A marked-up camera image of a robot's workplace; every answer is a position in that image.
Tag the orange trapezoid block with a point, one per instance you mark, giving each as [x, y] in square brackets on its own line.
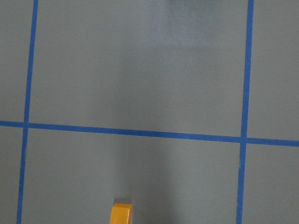
[121, 213]

